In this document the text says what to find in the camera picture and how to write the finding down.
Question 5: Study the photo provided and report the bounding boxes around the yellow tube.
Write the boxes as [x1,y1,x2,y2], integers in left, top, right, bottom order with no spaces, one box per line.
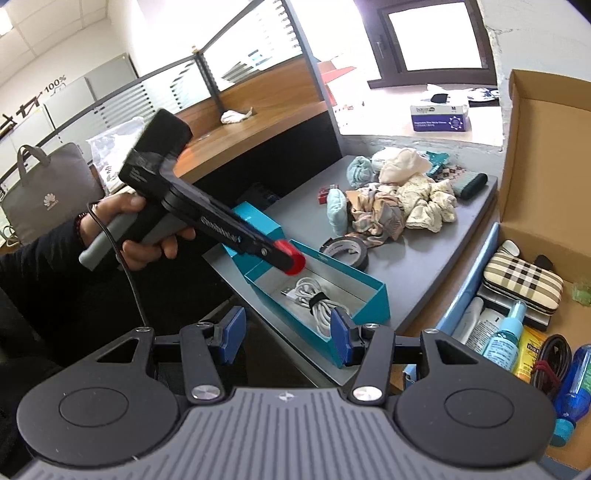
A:
[513,326,547,383]

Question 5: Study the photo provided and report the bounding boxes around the white tube bottle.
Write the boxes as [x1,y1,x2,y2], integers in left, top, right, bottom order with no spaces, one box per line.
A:
[452,297,504,354]

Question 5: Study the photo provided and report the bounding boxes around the glass desk partition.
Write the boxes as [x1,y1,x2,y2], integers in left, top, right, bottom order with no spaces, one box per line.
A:
[1,1,342,187]

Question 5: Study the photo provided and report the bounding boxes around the red round cap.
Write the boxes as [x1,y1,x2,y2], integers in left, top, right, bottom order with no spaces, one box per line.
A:
[274,240,305,276]

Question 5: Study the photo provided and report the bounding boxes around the person's left forearm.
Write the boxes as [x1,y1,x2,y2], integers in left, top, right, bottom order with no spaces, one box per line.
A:
[1,216,142,367]

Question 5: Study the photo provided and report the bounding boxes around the white crumpled tissue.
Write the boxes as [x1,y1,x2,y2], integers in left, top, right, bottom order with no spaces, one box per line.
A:
[221,108,253,125]

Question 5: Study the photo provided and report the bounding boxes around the blue white glove box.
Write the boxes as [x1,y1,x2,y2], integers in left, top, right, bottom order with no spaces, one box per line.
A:
[410,102,469,132]

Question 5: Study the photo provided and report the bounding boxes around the person's left hand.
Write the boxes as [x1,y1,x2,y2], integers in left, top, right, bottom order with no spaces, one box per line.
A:
[79,193,196,271]

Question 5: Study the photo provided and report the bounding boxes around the cream beige cloth bundle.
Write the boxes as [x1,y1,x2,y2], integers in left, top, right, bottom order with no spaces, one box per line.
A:
[370,147,431,185]

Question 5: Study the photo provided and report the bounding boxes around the plaid glasses case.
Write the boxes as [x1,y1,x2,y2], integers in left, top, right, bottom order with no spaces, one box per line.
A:
[483,251,564,316]

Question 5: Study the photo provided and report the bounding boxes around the black tape roll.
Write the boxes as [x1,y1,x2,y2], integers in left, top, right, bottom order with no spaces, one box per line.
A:
[320,236,369,271]

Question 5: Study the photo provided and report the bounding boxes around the teal box lid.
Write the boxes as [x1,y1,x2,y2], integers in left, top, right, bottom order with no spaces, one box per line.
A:
[223,202,284,275]

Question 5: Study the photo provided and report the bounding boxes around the light blue spray bottle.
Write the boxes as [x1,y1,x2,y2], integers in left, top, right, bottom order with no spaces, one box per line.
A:
[482,301,527,372]

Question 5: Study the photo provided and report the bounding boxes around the clear plastic bag pack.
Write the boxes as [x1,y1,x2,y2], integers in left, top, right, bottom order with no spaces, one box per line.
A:
[87,116,145,195]

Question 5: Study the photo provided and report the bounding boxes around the large cardboard box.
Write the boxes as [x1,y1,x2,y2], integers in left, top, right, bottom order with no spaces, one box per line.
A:
[496,68,591,471]

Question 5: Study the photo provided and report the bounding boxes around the white coiled usb cable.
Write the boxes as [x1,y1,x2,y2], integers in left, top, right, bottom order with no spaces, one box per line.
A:
[279,275,353,341]

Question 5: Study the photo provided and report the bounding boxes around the dark green patterned sock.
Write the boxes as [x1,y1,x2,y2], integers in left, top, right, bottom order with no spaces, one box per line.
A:
[424,151,488,201]

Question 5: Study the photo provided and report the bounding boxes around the black coiled cable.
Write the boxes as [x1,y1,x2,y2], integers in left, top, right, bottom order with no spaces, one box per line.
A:
[529,333,574,400]

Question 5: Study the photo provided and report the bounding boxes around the light blue balled sock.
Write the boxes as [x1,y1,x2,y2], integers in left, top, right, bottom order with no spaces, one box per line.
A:
[346,156,376,189]

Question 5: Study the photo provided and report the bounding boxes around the red white box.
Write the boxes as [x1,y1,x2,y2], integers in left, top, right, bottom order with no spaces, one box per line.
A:
[318,61,356,93]

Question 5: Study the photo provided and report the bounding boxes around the grey Huawei laptop bag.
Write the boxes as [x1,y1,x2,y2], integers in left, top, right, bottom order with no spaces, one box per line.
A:
[1,142,104,245]

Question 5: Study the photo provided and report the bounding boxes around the small red plastic case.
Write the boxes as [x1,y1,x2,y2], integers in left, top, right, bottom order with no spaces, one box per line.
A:
[318,184,339,205]

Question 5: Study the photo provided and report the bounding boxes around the light blue folded cloth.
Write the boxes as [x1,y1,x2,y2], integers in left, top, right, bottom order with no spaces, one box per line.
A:
[327,188,348,237]

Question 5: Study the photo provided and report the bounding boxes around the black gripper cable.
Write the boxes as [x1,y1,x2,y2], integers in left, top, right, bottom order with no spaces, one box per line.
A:
[86,201,150,329]

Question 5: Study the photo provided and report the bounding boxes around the blue plastic bottle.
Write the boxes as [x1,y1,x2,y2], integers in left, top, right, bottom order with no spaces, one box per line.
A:
[550,344,591,447]

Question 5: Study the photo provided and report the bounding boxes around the teal open box tray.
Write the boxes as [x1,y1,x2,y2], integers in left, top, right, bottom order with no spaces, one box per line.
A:
[245,240,390,368]

